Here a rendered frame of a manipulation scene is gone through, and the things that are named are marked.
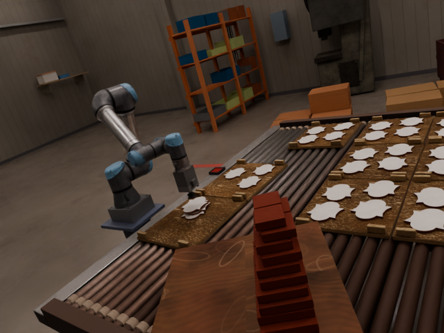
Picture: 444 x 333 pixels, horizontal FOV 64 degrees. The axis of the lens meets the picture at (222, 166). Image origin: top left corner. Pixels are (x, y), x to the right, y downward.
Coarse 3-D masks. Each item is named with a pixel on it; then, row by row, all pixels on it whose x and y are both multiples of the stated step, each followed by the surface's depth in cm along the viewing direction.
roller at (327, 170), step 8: (360, 128) 227; (352, 136) 216; (344, 152) 200; (336, 160) 191; (328, 168) 183; (320, 176) 176; (312, 184) 171; (320, 184) 172; (312, 192) 165; (304, 200) 159; (296, 208) 154; (296, 216) 150
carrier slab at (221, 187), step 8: (232, 168) 213; (248, 168) 206; (280, 168) 194; (224, 176) 205; (240, 176) 198; (248, 176) 195; (264, 176) 190; (272, 176) 187; (208, 184) 200; (216, 184) 197; (224, 184) 194; (232, 184) 191; (256, 184) 183; (264, 184) 181; (208, 192) 190; (216, 192) 187; (224, 192) 184; (232, 192) 182; (248, 192) 177; (256, 192) 176; (248, 200) 171
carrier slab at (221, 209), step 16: (176, 208) 181; (208, 208) 172; (224, 208) 168; (160, 224) 170; (176, 224) 165; (192, 224) 161; (208, 224) 157; (144, 240) 161; (160, 240) 155; (176, 240) 151; (192, 240) 148
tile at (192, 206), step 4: (196, 200) 176; (200, 200) 175; (204, 200) 173; (188, 204) 174; (192, 204) 173; (196, 204) 172; (200, 204) 170; (204, 204) 170; (184, 208) 171; (188, 208) 170; (192, 208) 169; (196, 208) 167; (200, 208) 167; (184, 212) 168; (188, 212) 166; (192, 212) 166
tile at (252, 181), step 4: (252, 176) 192; (256, 176) 190; (244, 180) 190; (248, 180) 188; (252, 180) 187; (256, 180) 186; (260, 180) 186; (240, 184) 186; (244, 184) 185; (248, 184) 184; (252, 184) 182; (240, 188) 183; (244, 188) 182
